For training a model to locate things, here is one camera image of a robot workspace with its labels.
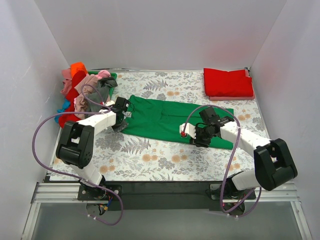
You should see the green t shirt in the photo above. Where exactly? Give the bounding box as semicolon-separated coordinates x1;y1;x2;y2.
123;94;235;151

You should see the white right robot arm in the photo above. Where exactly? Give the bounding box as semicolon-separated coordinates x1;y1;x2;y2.
179;105;298;199

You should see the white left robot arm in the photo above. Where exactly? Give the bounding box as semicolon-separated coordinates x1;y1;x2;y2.
56;97;130;200

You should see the grey t shirt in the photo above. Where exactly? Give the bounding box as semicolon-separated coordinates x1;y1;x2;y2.
87;77;118;104

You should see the green laundry basket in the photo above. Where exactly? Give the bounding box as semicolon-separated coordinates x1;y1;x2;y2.
88;69;118;91

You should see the folded red t shirt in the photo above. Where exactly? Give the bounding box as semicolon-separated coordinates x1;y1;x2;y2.
203;67;254;98

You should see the blue t shirt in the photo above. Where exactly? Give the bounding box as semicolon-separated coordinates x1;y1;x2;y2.
54;98;71;124

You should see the crumpled red t shirt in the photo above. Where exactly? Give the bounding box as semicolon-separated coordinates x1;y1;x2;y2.
58;70;87;129

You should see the orange t shirt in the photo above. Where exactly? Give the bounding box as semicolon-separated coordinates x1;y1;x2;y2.
70;62;88;77

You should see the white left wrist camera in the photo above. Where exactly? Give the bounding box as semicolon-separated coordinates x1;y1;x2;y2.
103;100;115;108

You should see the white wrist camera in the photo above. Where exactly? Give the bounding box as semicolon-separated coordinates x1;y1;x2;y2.
179;123;196;139
103;100;115;108

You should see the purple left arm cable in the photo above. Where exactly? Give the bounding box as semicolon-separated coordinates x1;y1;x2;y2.
32;84;125;227

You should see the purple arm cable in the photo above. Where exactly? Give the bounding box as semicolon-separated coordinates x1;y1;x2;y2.
181;104;263;218
32;84;125;227

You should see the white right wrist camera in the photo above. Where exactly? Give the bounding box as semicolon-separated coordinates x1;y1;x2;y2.
179;123;196;139

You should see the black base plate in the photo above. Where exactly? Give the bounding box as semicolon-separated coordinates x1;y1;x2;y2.
77;181;222;211

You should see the aluminium frame rail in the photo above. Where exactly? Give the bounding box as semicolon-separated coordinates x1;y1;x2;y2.
22;182;312;240

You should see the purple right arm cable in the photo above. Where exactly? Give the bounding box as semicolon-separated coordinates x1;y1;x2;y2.
181;104;263;218

